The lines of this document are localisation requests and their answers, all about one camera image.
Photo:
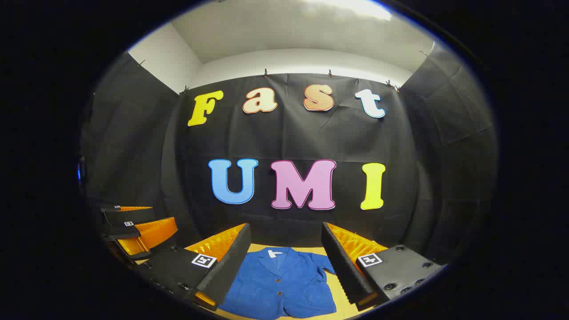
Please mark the row of black cloth clips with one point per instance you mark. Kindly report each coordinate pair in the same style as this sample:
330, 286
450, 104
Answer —
265, 73

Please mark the blue button-up jacket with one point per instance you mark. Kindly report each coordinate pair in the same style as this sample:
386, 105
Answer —
284, 289

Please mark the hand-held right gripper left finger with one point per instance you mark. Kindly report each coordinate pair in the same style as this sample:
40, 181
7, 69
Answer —
231, 262

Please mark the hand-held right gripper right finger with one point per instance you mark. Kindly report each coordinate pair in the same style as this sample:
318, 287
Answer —
340, 262

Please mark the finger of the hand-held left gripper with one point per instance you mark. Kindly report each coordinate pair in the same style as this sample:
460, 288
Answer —
129, 215
151, 233

